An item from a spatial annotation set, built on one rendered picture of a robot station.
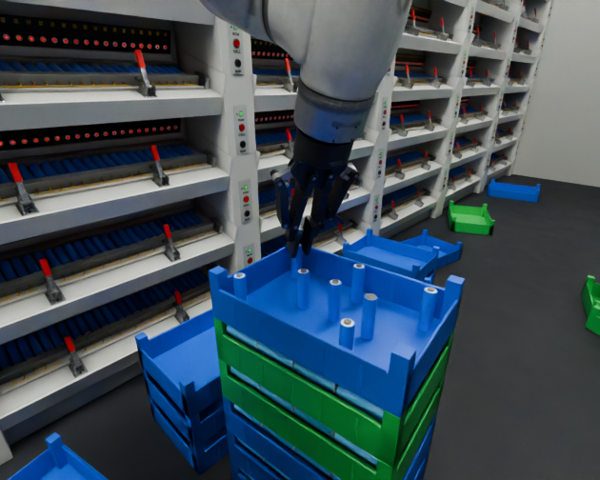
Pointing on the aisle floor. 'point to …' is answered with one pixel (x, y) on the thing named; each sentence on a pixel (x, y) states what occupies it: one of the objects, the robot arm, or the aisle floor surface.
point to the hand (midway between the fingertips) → (300, 236)
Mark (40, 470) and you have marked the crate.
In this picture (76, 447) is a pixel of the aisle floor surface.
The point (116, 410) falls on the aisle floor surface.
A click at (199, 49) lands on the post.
